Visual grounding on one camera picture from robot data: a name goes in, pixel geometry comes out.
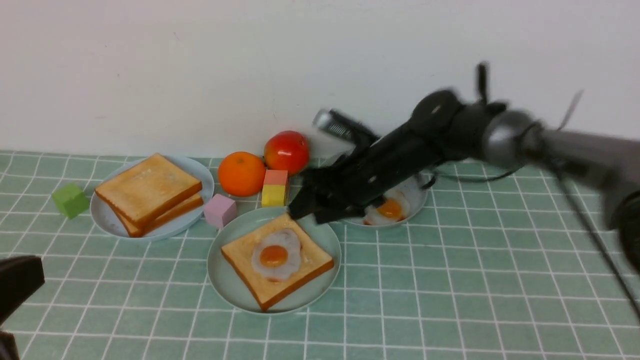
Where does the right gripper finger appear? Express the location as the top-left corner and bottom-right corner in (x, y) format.
(287, 184), (319, 221)
(314, 206), (361, 224)

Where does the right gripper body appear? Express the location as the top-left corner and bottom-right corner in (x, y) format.
(311, 125), (444, 214)

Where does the toast slice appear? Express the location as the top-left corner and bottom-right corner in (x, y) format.
(220, 213), (335, 312)
(94, 153), (202, 228)
(114, 193), (204, 238)

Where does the fried egg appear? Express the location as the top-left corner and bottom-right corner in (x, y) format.
(251, 228), (302, 282)
(363, 189), (410, 226)

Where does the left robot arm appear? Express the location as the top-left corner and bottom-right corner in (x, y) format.
(0, 255), (46, 326)

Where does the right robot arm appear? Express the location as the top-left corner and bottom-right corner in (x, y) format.
(287, 89), (640, 270)

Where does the yellow block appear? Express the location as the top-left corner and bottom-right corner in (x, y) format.
(262, 184), (288, 208)

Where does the salmon pink block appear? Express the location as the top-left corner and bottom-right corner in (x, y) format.
(263, 169), (290, 187)

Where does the red tomato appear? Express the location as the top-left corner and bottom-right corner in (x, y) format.
(263, 130), (310, 175)

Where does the grey-blue egg plate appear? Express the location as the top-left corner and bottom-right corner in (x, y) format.
(344, 173), (429, 229)

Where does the orange fruit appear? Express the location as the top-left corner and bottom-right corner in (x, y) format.
(217, 152), (266, 198)

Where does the pink cube block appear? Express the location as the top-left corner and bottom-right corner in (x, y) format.
(203, 193), (238, 230)

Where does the green center plate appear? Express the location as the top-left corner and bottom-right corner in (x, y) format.
(207, 206), (343, 315)

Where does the light blue bread plate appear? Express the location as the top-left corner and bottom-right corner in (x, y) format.
(90, 155), (216, 242)

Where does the green cube block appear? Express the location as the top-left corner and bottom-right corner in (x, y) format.
(51, 182), (90, 219)

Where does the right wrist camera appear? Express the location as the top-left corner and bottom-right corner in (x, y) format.
(311, 109), (380, 148)

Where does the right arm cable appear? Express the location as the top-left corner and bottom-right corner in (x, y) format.
(425, 62), (640, 321)

